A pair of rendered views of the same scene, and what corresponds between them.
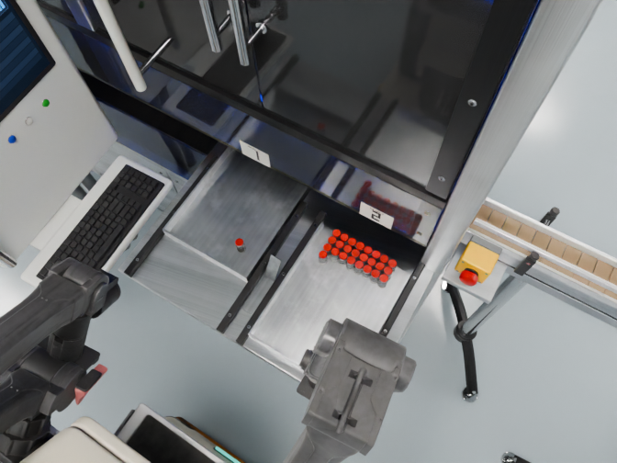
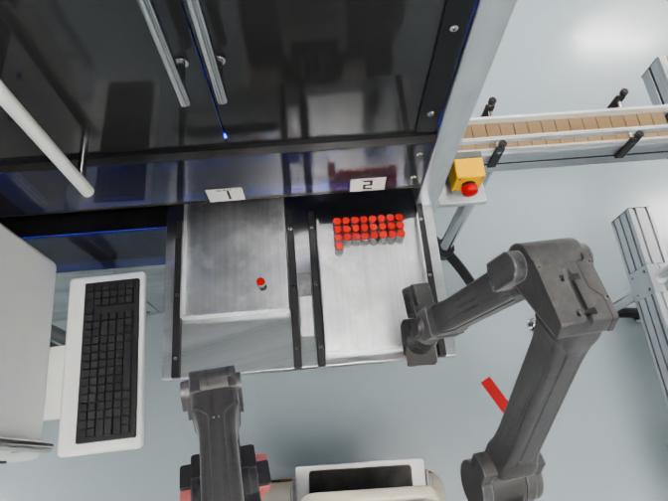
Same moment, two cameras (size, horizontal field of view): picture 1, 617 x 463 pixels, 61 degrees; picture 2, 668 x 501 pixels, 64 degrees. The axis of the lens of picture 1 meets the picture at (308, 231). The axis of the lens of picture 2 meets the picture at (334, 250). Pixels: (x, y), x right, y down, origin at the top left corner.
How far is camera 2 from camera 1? 0.32 m
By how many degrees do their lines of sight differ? 15
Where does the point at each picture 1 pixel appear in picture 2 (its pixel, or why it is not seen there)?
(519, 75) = not seen: outside the picture
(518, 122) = (499, 25)
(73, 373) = (253, 473)
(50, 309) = (230, 420)
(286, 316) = (343, 317)
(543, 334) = (495, 216)
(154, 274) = (200, 360)
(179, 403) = not seen: hidden behind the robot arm
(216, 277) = (258, 326)
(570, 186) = not seen: hidden behind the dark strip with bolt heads
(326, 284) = (356, 269)
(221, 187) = (203, 247)
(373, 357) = (562, 257)
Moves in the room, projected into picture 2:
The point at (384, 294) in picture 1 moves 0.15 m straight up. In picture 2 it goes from (407, 247) to (415, 222)
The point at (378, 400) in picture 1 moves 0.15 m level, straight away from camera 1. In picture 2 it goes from (594, 283) to (584, 172)
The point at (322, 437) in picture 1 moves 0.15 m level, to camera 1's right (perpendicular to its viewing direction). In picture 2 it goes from (574, 340) to (656, 263)
